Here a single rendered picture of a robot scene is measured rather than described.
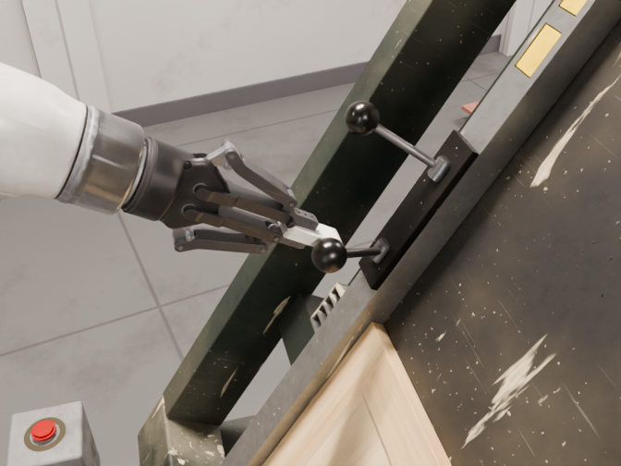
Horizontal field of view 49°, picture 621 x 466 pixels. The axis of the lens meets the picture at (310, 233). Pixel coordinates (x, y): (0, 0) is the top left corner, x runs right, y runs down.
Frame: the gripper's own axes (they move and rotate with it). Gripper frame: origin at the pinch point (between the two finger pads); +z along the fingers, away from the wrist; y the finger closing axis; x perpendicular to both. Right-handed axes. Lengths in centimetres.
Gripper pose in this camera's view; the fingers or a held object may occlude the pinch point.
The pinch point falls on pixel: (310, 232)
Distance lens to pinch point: 73.5
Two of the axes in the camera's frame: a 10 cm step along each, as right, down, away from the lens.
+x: 2.6, 5.9, -7.7
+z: 8.3, 2.8, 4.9
